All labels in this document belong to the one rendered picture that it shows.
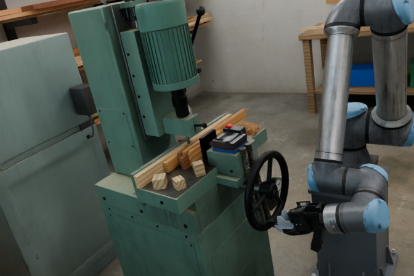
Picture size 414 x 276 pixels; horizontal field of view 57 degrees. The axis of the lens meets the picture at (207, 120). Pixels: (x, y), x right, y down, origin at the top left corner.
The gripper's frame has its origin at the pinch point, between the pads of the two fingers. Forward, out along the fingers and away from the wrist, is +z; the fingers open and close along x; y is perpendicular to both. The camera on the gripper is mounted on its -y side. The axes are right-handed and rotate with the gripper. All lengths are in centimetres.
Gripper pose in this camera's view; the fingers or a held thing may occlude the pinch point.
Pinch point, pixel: (278, 227)
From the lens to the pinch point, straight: 139.2
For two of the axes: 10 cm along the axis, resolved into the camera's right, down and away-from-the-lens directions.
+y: -4.2, -9.0, -1.1
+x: -6.0, 3.7, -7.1
